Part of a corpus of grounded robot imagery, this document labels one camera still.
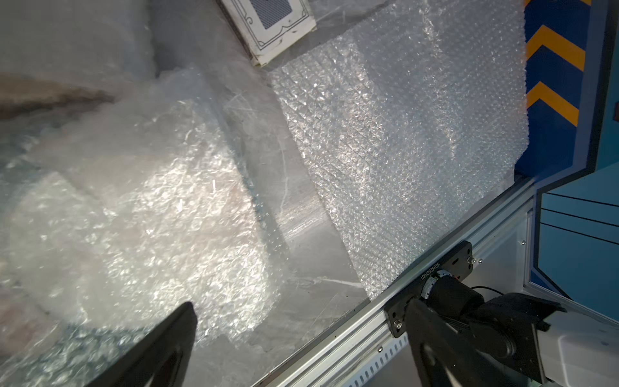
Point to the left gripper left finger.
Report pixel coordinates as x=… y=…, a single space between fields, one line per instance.
x=161 y=358

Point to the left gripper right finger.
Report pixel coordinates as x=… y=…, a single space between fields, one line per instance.
x=440 y=355

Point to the bubble white blue plate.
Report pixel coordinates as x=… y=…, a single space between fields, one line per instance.
x=111 y=221

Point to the bubble wrap of yellow plate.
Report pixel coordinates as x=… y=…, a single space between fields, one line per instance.
x=408 y=121

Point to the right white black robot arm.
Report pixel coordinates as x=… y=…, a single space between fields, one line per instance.
x=455 y=332

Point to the bubble wrapped plate far left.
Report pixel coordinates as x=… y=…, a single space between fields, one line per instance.
x=56 y=52

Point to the white vented cable duct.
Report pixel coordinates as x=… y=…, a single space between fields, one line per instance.
x=369 y=365

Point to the aluminium front rail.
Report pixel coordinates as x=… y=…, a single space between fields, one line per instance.
x=361 y=344

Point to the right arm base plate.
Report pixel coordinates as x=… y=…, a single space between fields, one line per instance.
x=457 y=263

